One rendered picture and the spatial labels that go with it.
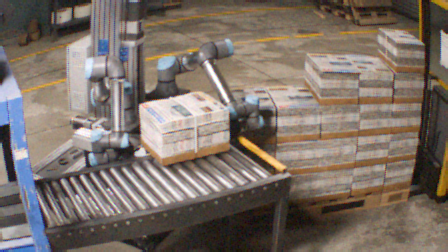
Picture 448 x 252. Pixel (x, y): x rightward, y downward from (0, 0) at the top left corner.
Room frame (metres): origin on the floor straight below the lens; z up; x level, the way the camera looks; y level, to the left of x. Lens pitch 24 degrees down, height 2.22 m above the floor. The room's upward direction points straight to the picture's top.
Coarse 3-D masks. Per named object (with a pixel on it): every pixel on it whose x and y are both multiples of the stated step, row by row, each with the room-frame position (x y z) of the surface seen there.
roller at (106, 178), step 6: (102, 174) 2.65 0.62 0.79; (108, 174) 2.65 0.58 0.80; (102, 180) 2.64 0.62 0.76; (108, 180) 2.58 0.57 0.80; (108, 186) 2.55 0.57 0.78; (114, 186) 2.52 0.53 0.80; (114, 192) 2.48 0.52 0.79; (120, 192) 2.46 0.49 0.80; (120, 198) 2.42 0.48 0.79; (126, 198) 2.41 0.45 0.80; (126, 204) 2.36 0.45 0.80; (132, 204) 2.37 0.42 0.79; (126, 210) 2.34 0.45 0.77; (132, 210) 2.31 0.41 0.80
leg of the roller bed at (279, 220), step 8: (280, 200) 2.64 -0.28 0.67; (288, 200) 2.66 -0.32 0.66; (280, 208) 2.63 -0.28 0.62; (280, 216) 2.64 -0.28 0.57; (280, 224) 2.64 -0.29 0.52; (280, 232) 2.64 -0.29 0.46; (272, 240) 2.67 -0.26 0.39; (280, 240) 2.64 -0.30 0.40; (272, 248) 2.66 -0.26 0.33; (280, 248) 2.65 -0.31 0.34
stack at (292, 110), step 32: (288, 96) 3.64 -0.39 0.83; (288, 128) 3.45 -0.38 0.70; (320, 128) 3.51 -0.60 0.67; (352, 128) 3.51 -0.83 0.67; (384, 128) 3.55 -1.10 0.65; (256, 160) 3.42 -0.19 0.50; (288, 160) 3.45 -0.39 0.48; (320, 160) 3.48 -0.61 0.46; (352, 160) 3.51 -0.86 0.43; (320, 192) 3.49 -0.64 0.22; (256, 224) 3.43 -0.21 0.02
